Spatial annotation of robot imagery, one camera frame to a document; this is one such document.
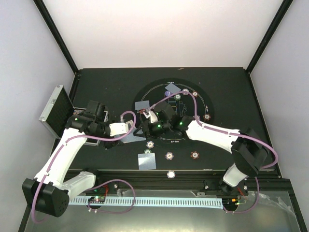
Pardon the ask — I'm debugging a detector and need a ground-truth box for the blue playing card deck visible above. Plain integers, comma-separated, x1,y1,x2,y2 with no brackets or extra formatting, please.
120,132,146,144

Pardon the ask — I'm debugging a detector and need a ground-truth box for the blue poker chip stack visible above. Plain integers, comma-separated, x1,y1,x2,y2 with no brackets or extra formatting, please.
165,152,174,160

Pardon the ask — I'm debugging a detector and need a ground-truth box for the purple round blind button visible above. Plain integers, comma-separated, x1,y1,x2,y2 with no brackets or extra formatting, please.
165,90,171,97

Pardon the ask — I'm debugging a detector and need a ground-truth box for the dealt blue card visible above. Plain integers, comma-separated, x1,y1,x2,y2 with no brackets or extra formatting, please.
135,101,150,111
138,153,156,171
165,83,181,94

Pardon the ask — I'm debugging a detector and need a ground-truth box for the green poker chip stack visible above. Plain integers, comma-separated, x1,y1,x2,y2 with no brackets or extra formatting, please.
144,149,152,154

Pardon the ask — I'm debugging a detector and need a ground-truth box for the dealt blue card top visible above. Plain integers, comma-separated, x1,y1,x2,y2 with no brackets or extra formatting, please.
165,83,181,94

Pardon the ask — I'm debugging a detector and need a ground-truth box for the red chip mat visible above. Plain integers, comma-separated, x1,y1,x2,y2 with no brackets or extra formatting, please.
192,91,198,98
203,114,211,121

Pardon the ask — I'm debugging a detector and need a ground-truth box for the red poker chip stack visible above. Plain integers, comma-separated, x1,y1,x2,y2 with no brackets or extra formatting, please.
190,151,199,160

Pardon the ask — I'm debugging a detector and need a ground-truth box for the red chip mat top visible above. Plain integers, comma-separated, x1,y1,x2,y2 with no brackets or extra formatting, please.
192,91,198,98

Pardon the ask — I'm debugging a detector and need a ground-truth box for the white chip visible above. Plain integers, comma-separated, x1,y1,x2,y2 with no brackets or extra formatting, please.
167,170,176,178

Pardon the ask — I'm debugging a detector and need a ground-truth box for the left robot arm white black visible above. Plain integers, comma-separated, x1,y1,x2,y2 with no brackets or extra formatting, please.
22,101,128,217

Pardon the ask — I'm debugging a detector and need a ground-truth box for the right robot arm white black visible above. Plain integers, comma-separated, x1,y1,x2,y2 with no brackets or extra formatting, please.
136,101,268,195

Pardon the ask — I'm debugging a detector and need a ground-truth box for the round black poker mat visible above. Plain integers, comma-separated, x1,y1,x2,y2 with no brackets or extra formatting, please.
133,78,215,149

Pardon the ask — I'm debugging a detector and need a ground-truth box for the aluminium poker chip case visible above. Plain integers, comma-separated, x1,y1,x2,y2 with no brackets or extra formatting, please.
39,85,109,139

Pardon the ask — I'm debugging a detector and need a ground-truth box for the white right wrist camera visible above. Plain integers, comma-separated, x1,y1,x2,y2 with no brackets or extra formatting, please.
143,110,158,124

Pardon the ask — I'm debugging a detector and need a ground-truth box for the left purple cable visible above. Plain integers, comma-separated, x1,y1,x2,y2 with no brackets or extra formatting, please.
31,111,139,223

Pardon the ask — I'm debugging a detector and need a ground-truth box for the purple cable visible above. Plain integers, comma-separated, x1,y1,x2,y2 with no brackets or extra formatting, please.
31,111,139,223
151,90,279,215

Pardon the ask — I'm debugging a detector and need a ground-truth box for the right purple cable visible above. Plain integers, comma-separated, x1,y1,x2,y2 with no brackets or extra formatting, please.
151,90,279,215

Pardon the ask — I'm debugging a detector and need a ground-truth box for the white slotted cable duct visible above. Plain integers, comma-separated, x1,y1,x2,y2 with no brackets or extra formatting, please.
69,196,223,209

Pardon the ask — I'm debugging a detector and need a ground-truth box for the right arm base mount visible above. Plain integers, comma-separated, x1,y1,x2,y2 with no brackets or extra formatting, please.
203,178,249,212

